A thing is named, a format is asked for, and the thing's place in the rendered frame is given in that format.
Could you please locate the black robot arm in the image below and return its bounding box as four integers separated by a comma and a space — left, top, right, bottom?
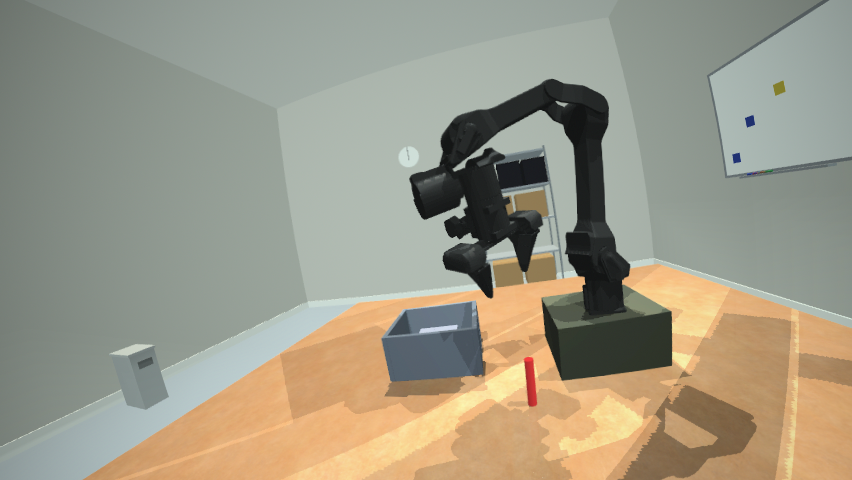
409, 79, 631, 316

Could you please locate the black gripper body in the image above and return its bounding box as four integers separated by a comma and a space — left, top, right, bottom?
443, 192, 543, 274

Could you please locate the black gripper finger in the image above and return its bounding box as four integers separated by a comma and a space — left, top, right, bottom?
507, 228, 540, 272
468, 263, 494, 299

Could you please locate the red peg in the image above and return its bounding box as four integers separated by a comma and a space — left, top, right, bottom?
524, 357, 537, 407

